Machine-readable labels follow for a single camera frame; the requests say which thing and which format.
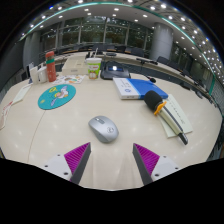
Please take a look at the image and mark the silver grey computer mouse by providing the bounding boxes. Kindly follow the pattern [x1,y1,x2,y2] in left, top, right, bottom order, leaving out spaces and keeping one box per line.
[88,115,120,144]

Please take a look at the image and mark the colourful sticker sheet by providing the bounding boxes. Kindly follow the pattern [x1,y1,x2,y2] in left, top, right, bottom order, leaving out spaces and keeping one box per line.
[53,74,86,85]

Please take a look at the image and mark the long curved conference table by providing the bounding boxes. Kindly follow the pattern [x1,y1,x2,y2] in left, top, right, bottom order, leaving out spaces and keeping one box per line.
[38,51,211,99]

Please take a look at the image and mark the round teal cartoon mouse pad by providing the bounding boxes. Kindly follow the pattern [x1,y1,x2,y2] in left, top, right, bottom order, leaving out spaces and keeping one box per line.
[37,83,77,111]

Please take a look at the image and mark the black conference microphone console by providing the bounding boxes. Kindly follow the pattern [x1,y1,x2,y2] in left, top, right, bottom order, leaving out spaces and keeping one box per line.
[100,61,132,80]

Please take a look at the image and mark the white cardboard box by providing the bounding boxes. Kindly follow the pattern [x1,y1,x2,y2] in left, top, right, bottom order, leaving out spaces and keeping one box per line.
[61,54,89,76]

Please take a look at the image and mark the red and white leaflet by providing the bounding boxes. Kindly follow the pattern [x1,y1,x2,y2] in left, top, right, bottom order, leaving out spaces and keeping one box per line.
[0,101,14,131]

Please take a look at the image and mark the white paper cup with straw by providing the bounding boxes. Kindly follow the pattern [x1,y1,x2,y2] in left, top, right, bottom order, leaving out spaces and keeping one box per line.
[85,48,103,80]

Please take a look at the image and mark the pale green paper sheet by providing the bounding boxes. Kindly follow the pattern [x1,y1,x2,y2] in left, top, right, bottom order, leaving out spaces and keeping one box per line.
[156,93,194,139]

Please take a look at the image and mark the ceiling lights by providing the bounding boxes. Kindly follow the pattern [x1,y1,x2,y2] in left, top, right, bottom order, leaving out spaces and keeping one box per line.
[19,0,224,78]

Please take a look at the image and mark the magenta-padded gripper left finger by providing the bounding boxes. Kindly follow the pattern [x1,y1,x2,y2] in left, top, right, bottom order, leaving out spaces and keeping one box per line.
[42,142,92,185]

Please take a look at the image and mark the blue and white book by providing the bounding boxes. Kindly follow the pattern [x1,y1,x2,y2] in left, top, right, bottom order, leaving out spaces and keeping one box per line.
[112,77,169,101]

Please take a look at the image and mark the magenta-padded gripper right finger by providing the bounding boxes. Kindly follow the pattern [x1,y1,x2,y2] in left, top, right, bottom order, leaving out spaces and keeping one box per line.
[132,143,183,186]

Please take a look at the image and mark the white lidded mug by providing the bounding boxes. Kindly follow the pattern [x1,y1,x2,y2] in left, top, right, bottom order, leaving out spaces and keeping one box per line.
[37,65,49,84]

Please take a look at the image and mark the dark office chairs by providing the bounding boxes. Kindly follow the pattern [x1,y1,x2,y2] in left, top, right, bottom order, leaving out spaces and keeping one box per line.
[58,42,214,98]

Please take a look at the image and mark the handheld microphone black foam head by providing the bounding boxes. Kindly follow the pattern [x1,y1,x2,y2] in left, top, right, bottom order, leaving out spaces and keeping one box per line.
[143,89,189,146]

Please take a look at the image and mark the white printed booklet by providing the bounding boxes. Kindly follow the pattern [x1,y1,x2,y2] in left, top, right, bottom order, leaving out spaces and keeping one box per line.
[11,83,33,106]

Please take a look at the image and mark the red drink bottle green band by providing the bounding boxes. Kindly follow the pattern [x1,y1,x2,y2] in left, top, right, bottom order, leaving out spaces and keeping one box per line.
[45,50,57,83]

